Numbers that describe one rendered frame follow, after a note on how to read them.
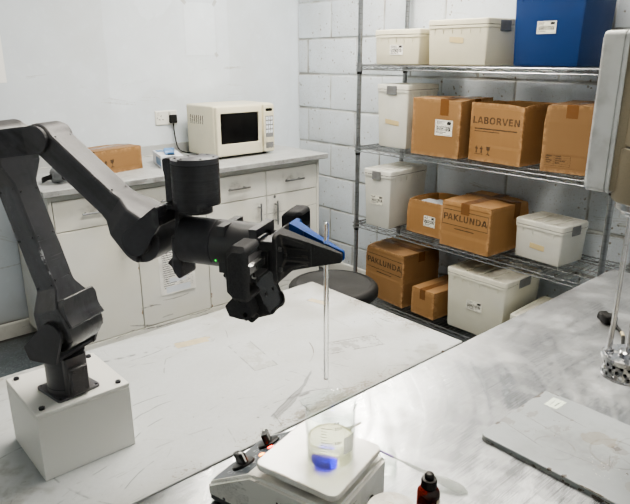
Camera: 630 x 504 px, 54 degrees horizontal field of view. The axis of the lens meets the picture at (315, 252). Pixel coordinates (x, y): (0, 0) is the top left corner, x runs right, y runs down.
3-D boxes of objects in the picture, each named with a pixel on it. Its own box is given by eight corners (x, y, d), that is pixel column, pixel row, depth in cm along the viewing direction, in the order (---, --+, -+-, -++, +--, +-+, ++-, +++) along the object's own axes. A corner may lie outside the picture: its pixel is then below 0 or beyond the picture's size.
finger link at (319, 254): (284, 225, 70) (286, 274, 72) (271, 234, 67) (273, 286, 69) (343, 231, 68) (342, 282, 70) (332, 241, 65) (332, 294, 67)
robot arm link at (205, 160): (122, 255, 75) (113, 157, 72) (161, 237, 83) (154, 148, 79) (204, 265, 71) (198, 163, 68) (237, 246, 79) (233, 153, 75)
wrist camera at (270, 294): (243, 252, 77) (247, 301, 79) (213, 271, 71) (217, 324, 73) (287, 256, 75) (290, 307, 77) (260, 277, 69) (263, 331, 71)
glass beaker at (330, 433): (355, 446, 81) (356, 388, 78) (356, 477, 75) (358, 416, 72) (301, 445, 81) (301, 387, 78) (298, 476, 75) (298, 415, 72)
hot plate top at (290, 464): (253, 468, 77) (252, 462, 77) (306, 423, 87) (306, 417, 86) (335, 505, 71) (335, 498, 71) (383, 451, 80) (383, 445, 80)
